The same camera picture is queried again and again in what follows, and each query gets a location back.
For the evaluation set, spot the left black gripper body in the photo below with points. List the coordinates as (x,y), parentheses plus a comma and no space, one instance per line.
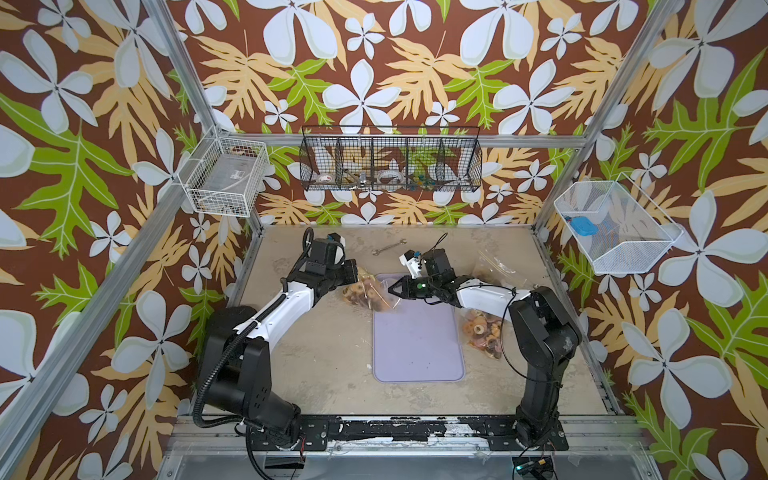
(342,274)

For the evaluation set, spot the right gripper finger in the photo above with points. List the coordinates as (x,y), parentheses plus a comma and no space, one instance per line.
(404,283)
(401,290)

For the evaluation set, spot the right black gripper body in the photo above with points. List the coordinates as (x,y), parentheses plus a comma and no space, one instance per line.
(424,286)

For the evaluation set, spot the ziploc bag with cookies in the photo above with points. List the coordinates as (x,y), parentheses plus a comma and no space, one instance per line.
(371,292)

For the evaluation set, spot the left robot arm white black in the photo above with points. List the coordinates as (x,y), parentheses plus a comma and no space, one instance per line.
(235,376)

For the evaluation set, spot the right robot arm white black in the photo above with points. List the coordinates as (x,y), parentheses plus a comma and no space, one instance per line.
(545,335)

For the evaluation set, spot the clear bag of cookies back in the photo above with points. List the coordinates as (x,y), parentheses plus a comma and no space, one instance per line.
(490,270)

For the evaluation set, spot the clear bag of donuts right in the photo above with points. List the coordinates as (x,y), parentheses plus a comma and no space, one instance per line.
(482,331)

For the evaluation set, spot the silver wrench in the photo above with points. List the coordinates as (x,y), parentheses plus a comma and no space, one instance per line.
(380,250)

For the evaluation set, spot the lavender plastic tray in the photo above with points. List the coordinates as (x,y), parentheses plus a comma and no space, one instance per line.
(414,342)

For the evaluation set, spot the black tool case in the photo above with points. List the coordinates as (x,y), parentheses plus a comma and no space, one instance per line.
(221,329)

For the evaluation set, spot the blue object in basket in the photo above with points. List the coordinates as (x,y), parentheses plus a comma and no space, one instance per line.
(583,226)

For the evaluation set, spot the white mesh basket right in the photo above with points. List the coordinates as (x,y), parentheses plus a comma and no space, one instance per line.
(634,231)

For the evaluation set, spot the black wire basket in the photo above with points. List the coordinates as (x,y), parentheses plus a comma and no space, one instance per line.
(390,158)

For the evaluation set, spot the white wire basket left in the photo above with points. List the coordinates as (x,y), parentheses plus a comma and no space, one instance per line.
(223,174)

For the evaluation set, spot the black mounting rail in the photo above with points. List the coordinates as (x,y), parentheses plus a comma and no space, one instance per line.
(497,432)

